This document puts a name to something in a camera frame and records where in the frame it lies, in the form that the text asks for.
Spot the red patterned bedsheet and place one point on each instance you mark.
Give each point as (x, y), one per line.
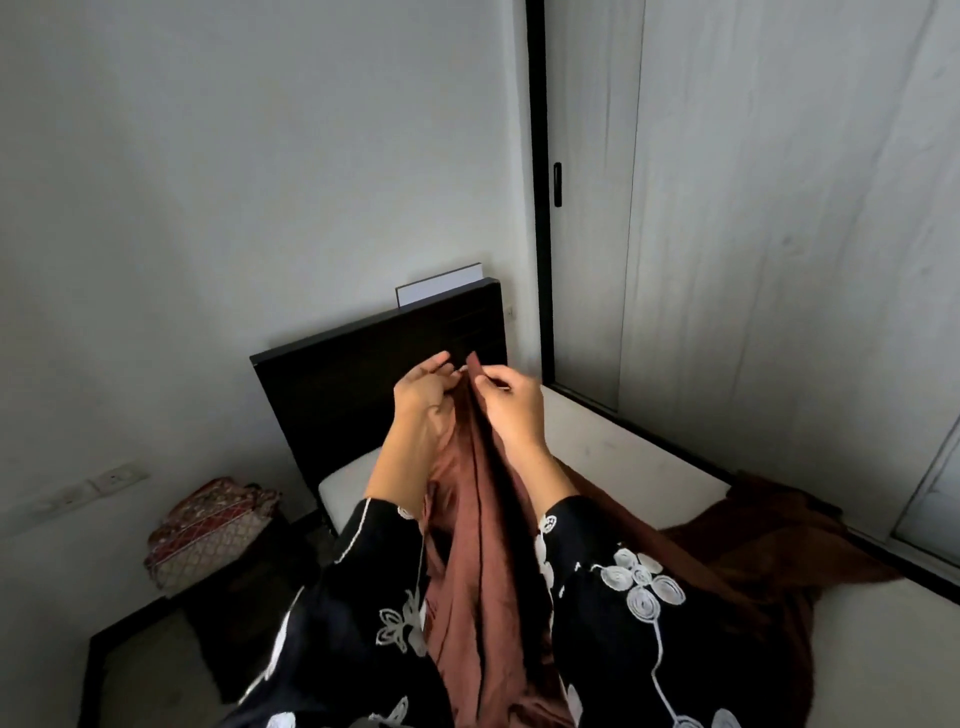
(210, 532)

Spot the dark wooden bed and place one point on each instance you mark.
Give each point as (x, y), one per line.
(360, 390)

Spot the person's right forearm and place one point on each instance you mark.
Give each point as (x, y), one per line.
(544, 476)

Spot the white mattress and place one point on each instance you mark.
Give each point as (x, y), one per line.
(637, 465)

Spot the black stool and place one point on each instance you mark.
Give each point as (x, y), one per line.
(247, 615)

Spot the white wardrobe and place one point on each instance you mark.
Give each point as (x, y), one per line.
(750, 225)

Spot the person's left forearm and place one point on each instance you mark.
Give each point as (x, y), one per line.
(405, 472)

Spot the black floral blouse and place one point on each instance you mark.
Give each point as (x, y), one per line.
(615, 637)

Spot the white board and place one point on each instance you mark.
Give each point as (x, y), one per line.
(439, 283)

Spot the person's right hand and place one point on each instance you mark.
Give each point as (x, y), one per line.
(517, 409)

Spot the person's left hand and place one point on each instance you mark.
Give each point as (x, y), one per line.
(424, 401)

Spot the brown bed sheet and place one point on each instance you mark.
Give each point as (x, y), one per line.
(480, 562)

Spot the black recessed door pull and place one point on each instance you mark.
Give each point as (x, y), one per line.
(557, 184)

